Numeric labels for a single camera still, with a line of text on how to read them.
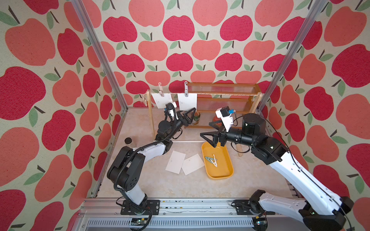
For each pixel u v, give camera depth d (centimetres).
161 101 72
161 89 65
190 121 72
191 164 91
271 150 45
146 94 66
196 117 101
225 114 52
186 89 64
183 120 70
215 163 88
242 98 118
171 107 70
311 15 72
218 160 91
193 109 73
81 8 70
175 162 91
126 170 46
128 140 90
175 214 73
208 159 91
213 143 54
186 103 71
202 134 57
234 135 52
